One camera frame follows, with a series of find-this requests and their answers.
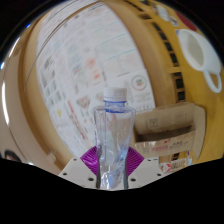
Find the white mug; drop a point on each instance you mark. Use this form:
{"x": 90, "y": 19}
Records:
{"x": 195, "y": 50}

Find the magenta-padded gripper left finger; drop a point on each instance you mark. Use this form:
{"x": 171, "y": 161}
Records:
{"x": 78, "y": 171}

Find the brown cardboard box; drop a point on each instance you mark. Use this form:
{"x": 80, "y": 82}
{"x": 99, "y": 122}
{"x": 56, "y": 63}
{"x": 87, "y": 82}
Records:
{"x": 166, "y": 120}

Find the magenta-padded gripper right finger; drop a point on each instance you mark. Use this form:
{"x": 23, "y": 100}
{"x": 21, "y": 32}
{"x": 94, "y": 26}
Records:
{"x": 145, "y": 171}

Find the clear white-capped water bottle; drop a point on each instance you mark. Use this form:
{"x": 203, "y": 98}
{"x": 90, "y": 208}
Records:
{"x": 114, "y": 140}

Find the flat round red coaster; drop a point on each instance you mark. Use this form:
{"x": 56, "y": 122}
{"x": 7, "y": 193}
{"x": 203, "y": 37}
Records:
{"x": 186, "y": 20}

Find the large map wall poster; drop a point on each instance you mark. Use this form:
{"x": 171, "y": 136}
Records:
{"x": 83, "y": 73}

